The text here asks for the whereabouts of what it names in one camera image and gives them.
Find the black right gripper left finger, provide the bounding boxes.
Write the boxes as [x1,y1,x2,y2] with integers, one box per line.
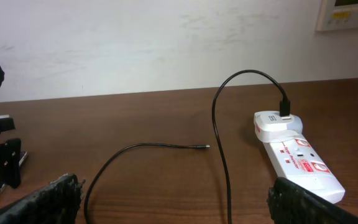
[0,174,84,224]

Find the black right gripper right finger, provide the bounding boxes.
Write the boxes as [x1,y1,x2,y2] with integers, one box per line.
[267,177,358,224]

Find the black USB charging cable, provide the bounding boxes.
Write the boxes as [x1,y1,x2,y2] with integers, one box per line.
[83,69,291,224]

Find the white USB charger plug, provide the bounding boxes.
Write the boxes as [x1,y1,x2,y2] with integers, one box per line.
[254,111,303,143]

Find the white surge protector power strip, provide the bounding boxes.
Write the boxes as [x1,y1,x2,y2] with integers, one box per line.
[255,126,346,203]

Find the white wall control panel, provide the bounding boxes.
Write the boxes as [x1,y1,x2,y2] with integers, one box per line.
[316,0,358,32]

